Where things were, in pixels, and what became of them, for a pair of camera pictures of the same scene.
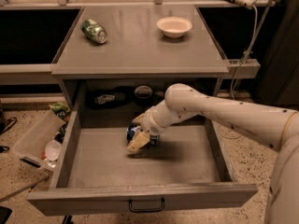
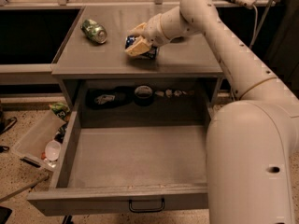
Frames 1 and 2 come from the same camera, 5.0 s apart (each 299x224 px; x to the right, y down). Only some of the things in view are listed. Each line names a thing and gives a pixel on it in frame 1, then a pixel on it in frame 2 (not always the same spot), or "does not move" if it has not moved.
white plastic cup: x=52 y=149 does not move
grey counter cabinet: x=126 y=57 does not move
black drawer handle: x=148 y=210 does not move
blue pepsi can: x=131 y=131 → x=153 y=51
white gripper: x=150 y=123 → x=153 y=29
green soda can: x=94 y=32 does not move
